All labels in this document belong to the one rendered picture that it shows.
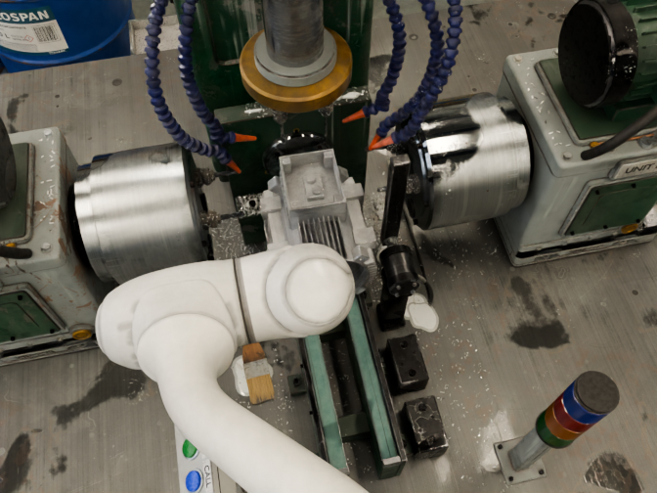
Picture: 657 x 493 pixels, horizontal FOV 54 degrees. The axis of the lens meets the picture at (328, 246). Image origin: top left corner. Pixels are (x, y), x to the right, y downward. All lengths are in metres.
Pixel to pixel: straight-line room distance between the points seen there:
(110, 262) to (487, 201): 0.69
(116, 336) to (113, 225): 0.45
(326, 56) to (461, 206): 0.39
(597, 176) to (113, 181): 0.87
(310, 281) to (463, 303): 0.79
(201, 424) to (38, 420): 0.85
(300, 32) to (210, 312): 0.46
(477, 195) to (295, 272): 0.62
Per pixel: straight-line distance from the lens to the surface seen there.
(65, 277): 1.20
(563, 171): 1.22
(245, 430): 0.59
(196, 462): 1.04
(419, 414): 1.26
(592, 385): 0.96
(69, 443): 1.39
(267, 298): 0.70
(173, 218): 1.14
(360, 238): 1.16
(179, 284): 0.72
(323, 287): 0.67
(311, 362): 1.22
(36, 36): 2.70
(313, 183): 1.16
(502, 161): 1.22
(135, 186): 1.16
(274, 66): 1.02
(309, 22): 0.97
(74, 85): 1.90
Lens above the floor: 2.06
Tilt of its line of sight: 60 degrees down
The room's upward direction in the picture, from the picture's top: 1 degrees counter-clockwise
